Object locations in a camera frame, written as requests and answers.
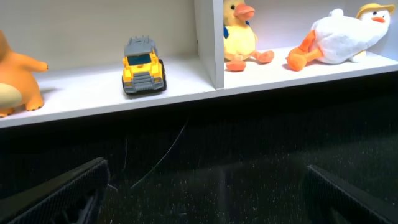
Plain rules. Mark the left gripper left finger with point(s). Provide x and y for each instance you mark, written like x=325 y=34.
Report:
x=62 y=196

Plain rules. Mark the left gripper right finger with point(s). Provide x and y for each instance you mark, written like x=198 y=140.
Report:
x=335 y=202

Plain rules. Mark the white shelf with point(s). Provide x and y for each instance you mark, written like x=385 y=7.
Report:
x=93 y=84

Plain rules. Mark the yellow rubber duck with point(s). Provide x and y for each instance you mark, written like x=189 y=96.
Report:
x=17 y=77

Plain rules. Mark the grey and yellow toy truck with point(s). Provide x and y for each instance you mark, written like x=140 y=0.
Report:
x=143 y=71

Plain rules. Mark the white plush duck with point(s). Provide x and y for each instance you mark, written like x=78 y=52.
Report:
x=342 y=37

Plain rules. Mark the yellow plush duck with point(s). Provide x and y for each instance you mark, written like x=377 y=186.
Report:
x=239 y=37

